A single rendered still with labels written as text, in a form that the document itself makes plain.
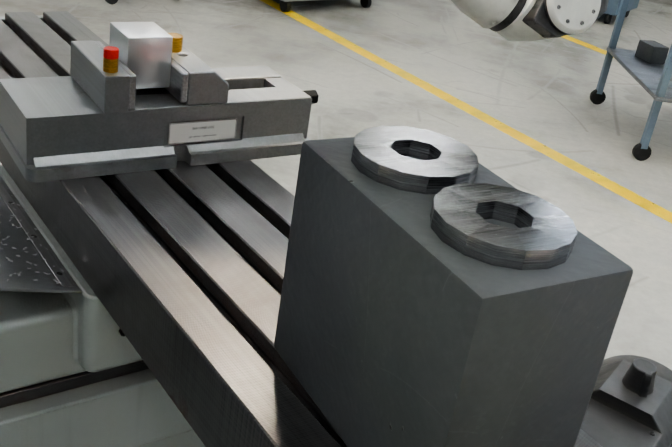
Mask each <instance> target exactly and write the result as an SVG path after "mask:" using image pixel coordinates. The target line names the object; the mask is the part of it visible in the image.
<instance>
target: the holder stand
mask: <svg viewBox="0 0 672 447"><path fill-rule="evenodd" d="M632 275H633V269H632V268H631V266H629V265H628V264H626V263H625V262H623V261H622V260H620V259H619V258H617V257H616V256H614V255H613V254H612V253H610V252H609V251H607V250H606V249H604V248H603V247H601V246H600V245H598V244H597V243H595V242H594V241H593V240H591V239H590V238H588V237H587V236H585V235H584V234H582V233H581V232H579V231H578V230H576V227H575V224H574V222H573V220H572V219H571V218H570V217H569V216H568V215H567V214H566V213H564V212H563V211H562V210H561V209H560V208H559V207H557V206H555V205H553V204H552V203H550V202H548V201H546V200H544V199H542V198H540V197H538V196H536V195H533V194H530V193H527V192H524V191H521V190H518V189H517V188H515V187H514V186H512V185H511V184H509V183H508V182H506V181H505V180H503V179H502V178H501V177H499V176H498V175H496V174H495V173H493V172H492V171H490V170H489V169H487V168H486V167H485V166H483V165H482V164H480V163H479V162H478V157H477V155H476V154H475V153H474V152H473V151H472V150H471V149H470V148H469V147H468V146H467V145H465V144H463V143H461V142H459V141H457V140H455V139H453V138H451V137H449V136H446V135H443V134H440V133H436V132H433V131H430V130H426V129H420V128H414V127H408V126H384V125H383V126H377V127H372V128H366V129H364V130H363V131H361V132H359V133H358V134H356V135H355V137H347V138H333V139H319V140H306V141H304V142H303V143H302V148H301V155H300V163H299V170H298V177H297V184H296V191H295V198H294V205H293V213H292V220H291V227H290V234H289V241H288V248H287V256H286V263H285V270H284V277H283V284H282V291H281V299H280V306H279V313H278V320H277V327H276V334H275V342H274V347H275V350H276V351H277V352H278V354H279V355H280V356H281V358H282V359H283V360H284V362H285V363H286V365H287V366H288V367H289V369H290V370H291V371H292V373H293V374H294V375H295V377H296V378H297V379H298V381H299V382H300V383H301V385H302V386H303V388H304V389H305V390H306V392H307V393H308V394H309V396H310V397H311V398H312V400H313V401H314V402H315V404H316V405H317V406H318V408H319V409H320V410H321V412H322V413H323V415H324V416H325V417H326V419H327V420H328V421H329V423H330V424H331V425H332V427H333V428H334V429H335V431H336V432H337V433H338V435H339V436H340V438H341V439H342V440H343V442H344V443H345V444H346V446H347V447H574V446H575V443H576V440H577V437H578V434H579V431H580V428H581V425H582V422H583V419H584V416H585V413H586V410H587V407H588V405H589V402H590V399H591V396H592V393H593V390H594V387H595V384H596V381H597V378H598V375H599V372H600V369H601V366H602V363H603V360H604V357H605V354H606V352H607V349H608V346H609V343H610V340H611V337H612V334H613V331H614V328H615V325H616V322H617V319H618V316H619V313H620V310H621V307H622V304H623V301H624V298H625V296H626V293H627V290H628V287H629V284H630V281H631V278H632Z"/></svg>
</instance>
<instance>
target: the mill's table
mask: <svg viewBox="0 0 672 447"><path fill-rule="evenodd" d="M89 40H93V41H100V42H101V43H102V44H103V45H104V46H105V47H106V46H109V45H108V44H107V43H106V42H105V41H103V40H102V39H101V38H100V37H98V36H97V35H96V34H95V33H93V32H92V31H91V30H90V29H89V28H87V27H86V26H85V25H84V24H82V23H81V22H80V21H79V20H77V19H76V18H75V17H74V16H73V15H71V14H70V13H69V12H68V11H49V12H43V15H40V16H37V15H35V14H34V13H33V12H6V13H5V16H0V79H12V78H34V77H56V76H71V75H70V63H71V41H89ZM0 163H1V164H2V165H3V167H4V168H5V169H6V171H7V172H8V174H9V175H10V176H11V178H12V179H13V181H14V182H15V183H16V185H17V186H18V187H19V189H20V190H21V192H22V193H23V194H24V196H25V197H26V199H27V200H28V201H29V203H30V204H31V205H32V207H33V208H34V210H35V211H36V212H37V214H38V215H39V217H40V218H41V219H42V221H43V222H44V224H45V225H46V226H47V228H48V229H49V230H50V232H51V233H52V235H53V236H54V237H55V239H56V240H57V242H58V243H59V244H60V246H61V247H62V248H63V250H64V251H65V253H66V254H67V255H68V257H69V258H70V260H71V261H72V262H73V264H74V265H75V266H76V268H77V269H78V271H79V272H80V273H81V275H82V276H83V278H84V279H85V280H86V282H87V283H88V284H89V286H90V287H91V289H92V290H93V291H94V293H95V294H96V296H97V297H98V298H99V300H100V301H101V303H102V304H103V305H104V307H105V308H106V309H107V311H108V312H109V314H110V315H111V316H112V318H113V319H114V321H115V322H116V323H117V325H118V326H119V327H120V329H121V330H122V332H123V333H124V334H125V336H126V337H127V339H128V340H129V341H130V343H131V344H132V345H133V347H134V348H135V350H136V351H137V352H138V354H139V355H140V357H141V358H142V359H143V361H144V362H145V363H146V365H147V366H148V368H149V369H150V370H151V372H152V373H153V375H154V376H155V377H156V379H157V380H158V382H159V383H160V384H161V386H162V387H163V388H164V390H165V391H166V393H167V394H168V395H169V397H170V398H171V400H172V401H173V402H174V404H175V405H176V406H177V408H178V409H179V411H180V412H181V413H182V415H183V416H184V418H185V419H186V420H187V422H188V423H189V424H190V426H191V427H192V429H193V430H194V431H195V433H196V434H197V436H198V437H199V438H200V440H201V441H202V442H203V444H204V445H205V447H347V446H346V444H345V443H344V442H343V440H342V439H341V438H340V436H339V435H338V433H337V432H336V431H335V429H334V428H333V427H332V425H331V424H330V423H329V421H328V420H327V419H326V417H325V416H324V415H323V413H322V412H321V410H320V409H319V408H318V406H317V405H316V404H315V402H314V401H313V400H312V398H311V397H310V396H309V394H308V393H307V392H306V390H305V389H304V388H303V386H302V385H301V383H300V382H299V381H298V379H297V378H296V377H295V375H294V374H293V373H292V371H291V370H290V369H289V367H288V366H287V365H286V363H285V362H284V360H283V359H282V358H281V356H280V355H279V354H278V352H277V351H276V350H275V347H274V342H275V334H276V327H277V320H278V313H279V306H280V299H281V291H282V284H283V277H284V270H285V263H286V256H287V248H288V241H289V234H290V227H291V220H292V213H293V205H294V198H295V196H294V195H293V194H291V193H290V192H289V191H288V190H286V189H285V188H284V187H283V186H282V185H280V184H279V183H278V182H277V181H275V180H274V179H273V178H272V177H271V176H269V175H268V174H267V173H266V172H264V171H263V170H262V169H261V168H259V167H258V166H257V165H256V164H255V163H253V162H252V161H251V160H244V161H234V162H225V163H216V164H206V165H197V166H190V165H189V164H188V163H186V162H184V161H177V167H176V168H169V169H160V170H150V171H141V172H132V173H122V174H113V175H104V176H94V177H85V178H75V179H66V180H57V181H47V182H30V181H27V180H26V179H25V178H24V176H23V175H22V173H21V172H20V170H19V168H18V167H17V165H16V163H15V162H14V160H13V159H12V157H11V155H10V154H9V152H8V151H7V149H6V147H5V146H4V144H3V142H2V141H1V139H0Z"/></svg>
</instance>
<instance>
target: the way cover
mask: <svg viewBox="0 0 672 447"><path fill-rule="evenodd" d="M8 188H9V187H8V186H7V184H6V183H5V181H4V180H3V179H2V177H1V176H0V215H1V214H2V216H0V221H1V223H0V232H1V234H0V248H3V249H0V291H13V292H50V293H82V290H80V288H79V287H78V285H77V284H76V282H75V281H74V280H73V278H72V277H71V275H70V274H69V272H68V271H67V270H66V268H65V267H64V265H63V264H62V262H61V261H60V260H59V258H58V257H57V255H56V254H55V253H54V251H53V250H52V248H51V247H50V245H49V244H48V243H47V241H46V240H45V238H44V237H43V235H42V234H41V233H40V231H39V230H38V228H37V227H36V226H35V224H34V223H33V221H32V220H31V218H30V217H29V216H28V214H27V213H26V211H25V210H24V208H23V207H22V206H21V204H20V203H19V201H18V200H17V198H16V197H15V196H14V194H13V193H12V191H11V190H10V189H8ZM11 195H13V196H11ZM13 202H15V203H14V204H12V203H13ZM17 204H19V205H20V206H19V205H17ZM13 207H14V208H15V209H16V210H15V209H14V208H13ZM11 215H16V216H11ZM10 217H13V218H10ZM20 219H21V221H20ZM9 220H10V221H9ZM12 224H14V226H12ZM17 227H20V228H17ZM34 228H37V230H35V229H34ZM27 232H29V233H28V234H26V233H27ZM7 236H9V237H8V238H7ZM31 236H34V237H31ZM4 238H5V240H2V239H4ZM27 238H30V239H32V240H33V242H32V241H31V240H27ZM1 242H2V244H7V245H2V244H1ZM40 244H41V245H42V246H41V245H40ZM12 247H15V248H16V249H15V248H12ZM25 247H27V248H25ZM23 248H24V249H25V250H24V249H23ZM46 248H47V249H48V250H47V249H46ZM25 251H28V252H25ZM39 251H40V252H39ZM33 254H37V255H33ZM16 255H20V256H16ZM6 257H8V258H9V259H10V260H13V262H11V261H8V259H7V258H6ZM43 258H45V259H47V260H45V259H43ZM26 261H28V262H31V263H32V264H30V263H27V262H26ZM34 264H37V265H34ZM53 265H54V266H55V267H54V266H53ZM27 268H31V269H27ZM61 269H62V270H64V272H62V271H61ZM36 271H39V273H38V272H36ZM14 272H16V274H14ZM19 272H21V273H19ZM44 272H45V273H48V274H45V273H44ZM18 273H19V274H20V275H18ZM49 273H51V274H49ZM10 274H12V276H9V275H10ZM7 279H9V280H8V281H7ZM34 279H38V280H35V281H34ZM53 279H55V280H57V281H58V282H61V284H60V283H58V284H56V283H57V282H56V281H55V280H53Z"/></svg>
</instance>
